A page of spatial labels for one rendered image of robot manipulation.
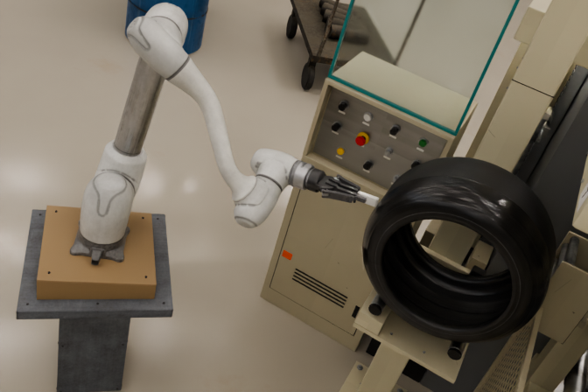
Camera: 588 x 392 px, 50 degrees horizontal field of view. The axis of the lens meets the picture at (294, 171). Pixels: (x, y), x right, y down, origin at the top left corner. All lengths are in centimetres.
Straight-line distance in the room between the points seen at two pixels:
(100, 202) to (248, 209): 50
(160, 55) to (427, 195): 87
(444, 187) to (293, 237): 124
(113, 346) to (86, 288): 43
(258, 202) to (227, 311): 126
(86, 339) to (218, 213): 137
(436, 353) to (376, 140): 87
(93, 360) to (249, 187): 104
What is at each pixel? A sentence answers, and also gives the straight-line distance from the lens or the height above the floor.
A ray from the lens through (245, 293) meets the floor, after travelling 325.
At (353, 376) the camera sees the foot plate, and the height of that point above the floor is 1.
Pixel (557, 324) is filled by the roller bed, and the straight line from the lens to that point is 233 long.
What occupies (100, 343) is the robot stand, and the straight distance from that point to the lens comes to 258.
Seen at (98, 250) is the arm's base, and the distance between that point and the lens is 226.
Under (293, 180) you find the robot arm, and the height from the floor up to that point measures 117.
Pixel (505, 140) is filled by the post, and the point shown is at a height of 147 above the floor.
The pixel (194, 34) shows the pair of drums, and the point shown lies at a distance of 519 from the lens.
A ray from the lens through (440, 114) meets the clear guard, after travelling 241.
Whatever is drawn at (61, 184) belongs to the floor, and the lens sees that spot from 374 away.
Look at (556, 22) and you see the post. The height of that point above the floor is 186.
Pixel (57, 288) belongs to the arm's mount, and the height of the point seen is 71.
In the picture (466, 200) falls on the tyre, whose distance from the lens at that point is 179.
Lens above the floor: 236
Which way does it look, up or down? 35 degrees down
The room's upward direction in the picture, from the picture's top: 17 degrees clockwise
